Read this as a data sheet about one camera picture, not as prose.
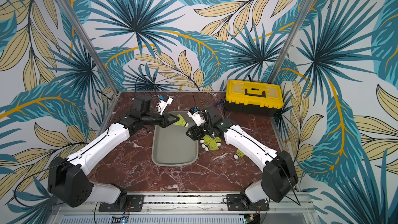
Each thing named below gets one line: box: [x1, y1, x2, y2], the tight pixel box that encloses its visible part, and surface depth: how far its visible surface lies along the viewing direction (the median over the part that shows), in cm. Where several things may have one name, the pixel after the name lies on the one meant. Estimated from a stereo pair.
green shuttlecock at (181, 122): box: [173, 113, 189, 128], surface depth 80 cm
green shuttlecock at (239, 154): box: [233, 148, 245, 160], surface depth 89 cm
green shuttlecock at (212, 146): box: [204, 139, 220, 152], surface depth 92 cm
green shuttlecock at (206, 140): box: [200, 134, 213, 146], surface depth 92 cm
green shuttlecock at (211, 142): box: [201, 140, 218, 149], surface depth 92 cm
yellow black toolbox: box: [224, 79, 284, 117], surface depth 99 cm
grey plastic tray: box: [151, 110, 199, 167], surface depth 89 cm
